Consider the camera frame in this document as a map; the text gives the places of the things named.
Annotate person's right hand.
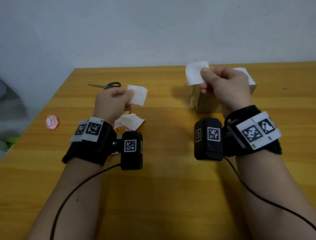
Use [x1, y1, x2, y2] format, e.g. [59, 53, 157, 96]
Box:
[200, 66, 252, 119]

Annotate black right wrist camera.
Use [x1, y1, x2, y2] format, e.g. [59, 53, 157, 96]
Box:
[194, 117, 224, 162]

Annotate black camera cable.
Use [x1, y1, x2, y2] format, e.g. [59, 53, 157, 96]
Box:
[49, 163, 122, 240]
[223, 157, 316, 224]

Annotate pile of stickers and backings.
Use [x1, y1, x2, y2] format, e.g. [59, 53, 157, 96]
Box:
[105, 111, 145, 165]

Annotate pink round tape dispenser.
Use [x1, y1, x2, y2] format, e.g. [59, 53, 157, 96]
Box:
[45, 115, 60, 130]

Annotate person's left hand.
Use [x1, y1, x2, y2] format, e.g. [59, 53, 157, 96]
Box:
[92, 87, 136, 128]

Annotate black left wrist strap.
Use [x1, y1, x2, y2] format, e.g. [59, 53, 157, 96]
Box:
[62, 116, 118, 166]

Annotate brown cardboard box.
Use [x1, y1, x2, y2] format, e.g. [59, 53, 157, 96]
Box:
[189, 67, 257, 114]

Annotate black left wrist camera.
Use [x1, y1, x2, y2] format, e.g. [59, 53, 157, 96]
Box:
[120, 130, 144, 171]

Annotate black right camera cable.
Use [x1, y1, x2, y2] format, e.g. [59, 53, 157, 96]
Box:
[223, 157, 316, 224]

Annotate yellow red sticker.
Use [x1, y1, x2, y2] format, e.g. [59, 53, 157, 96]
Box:
[185, 61, 210, 86]

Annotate person's right forearm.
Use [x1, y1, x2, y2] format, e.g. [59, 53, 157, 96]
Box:
[236, 151, 316, 240]

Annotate black wrist strap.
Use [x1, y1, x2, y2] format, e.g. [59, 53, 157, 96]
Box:
[62, 116, 118, 166]
[222, 105, 282, 158]

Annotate white backing paper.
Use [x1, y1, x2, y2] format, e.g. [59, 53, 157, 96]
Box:
[127, 85, 148, 107]

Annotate black handled scissors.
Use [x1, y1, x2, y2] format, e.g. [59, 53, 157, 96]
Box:
[88, 82, 121, 90]

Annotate person's left forearm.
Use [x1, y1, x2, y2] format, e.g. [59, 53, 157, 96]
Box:
[26, 157, 107, 240]

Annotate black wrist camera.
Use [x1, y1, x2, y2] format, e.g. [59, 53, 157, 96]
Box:
[120, 130, 144, 171]
[194, 117, 224, 162]

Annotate black right wrist strap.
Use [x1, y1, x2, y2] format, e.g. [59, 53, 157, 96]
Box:
[222, 105, 282, 158]

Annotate black left camera cable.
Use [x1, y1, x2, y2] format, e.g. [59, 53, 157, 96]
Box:
[49, 163, 122, 240]

